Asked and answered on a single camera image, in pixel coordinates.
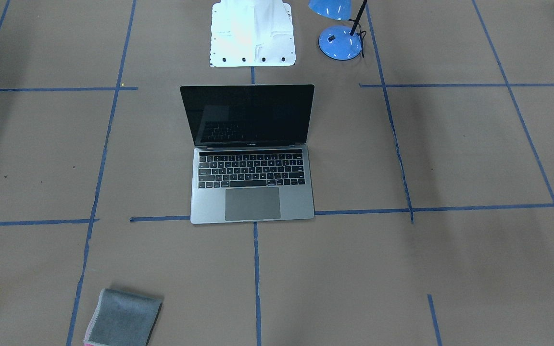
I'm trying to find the grey laptop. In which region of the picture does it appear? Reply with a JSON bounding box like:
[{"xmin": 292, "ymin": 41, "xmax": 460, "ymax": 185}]
[{"xmin": 179, "ymin": 84, "xmax": 315, "ymax": 225}]

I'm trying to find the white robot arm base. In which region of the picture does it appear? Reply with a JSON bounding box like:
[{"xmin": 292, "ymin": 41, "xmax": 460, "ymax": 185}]
[{"xmin": 209, "ymin": 0, "xmax": 296, "ymax": 67}]

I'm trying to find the grey folded cloth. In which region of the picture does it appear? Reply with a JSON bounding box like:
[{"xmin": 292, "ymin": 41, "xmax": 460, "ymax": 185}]
[{"xmin": 83, "ymin": 288, "xmax": 163, "ymax": 346}]

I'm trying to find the blue desk lamp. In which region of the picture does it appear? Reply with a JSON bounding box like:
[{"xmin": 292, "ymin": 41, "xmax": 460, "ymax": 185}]
[{"xmin": 308, "ymin": 0, "xmax": 368, "ymax": 61}]

